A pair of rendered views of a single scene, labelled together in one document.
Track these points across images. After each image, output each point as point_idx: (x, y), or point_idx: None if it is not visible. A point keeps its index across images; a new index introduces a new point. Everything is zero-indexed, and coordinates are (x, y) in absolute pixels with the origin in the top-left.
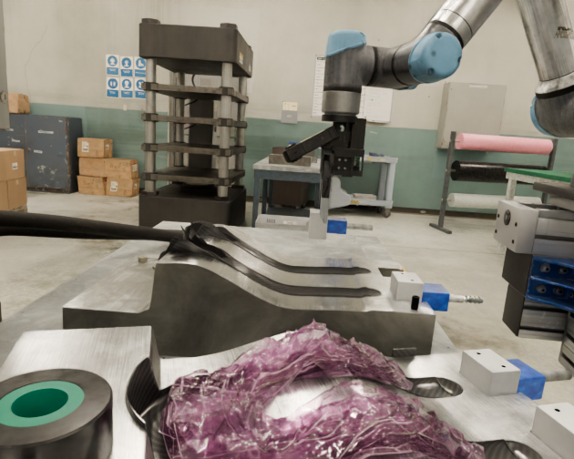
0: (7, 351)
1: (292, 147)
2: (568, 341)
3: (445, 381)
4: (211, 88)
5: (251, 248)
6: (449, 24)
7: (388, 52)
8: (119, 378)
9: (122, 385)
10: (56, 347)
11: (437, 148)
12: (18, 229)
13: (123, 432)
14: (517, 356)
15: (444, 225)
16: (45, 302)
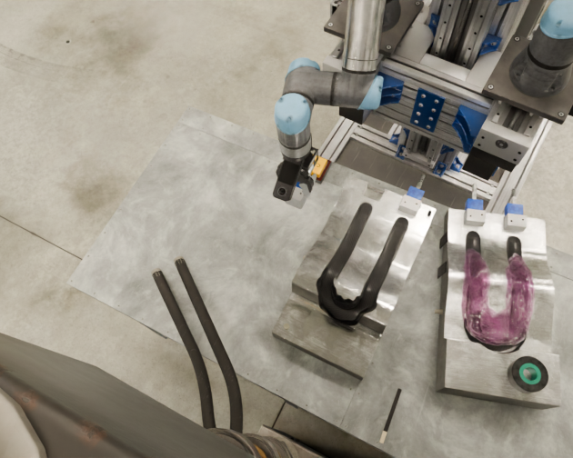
0: (359, 408)
1: (290, 193)
2: (380, 106)
3: (468, 233)
4: None
5: (332, 260)
6: (373, 70)
7: (316, 92)
8: (488, 353)
9: (494, 353)
10: (462, 373)
11: None
12: (213, 412)
13: (518, 355)
14: (183, 15)
15: None
16: (292, 393)
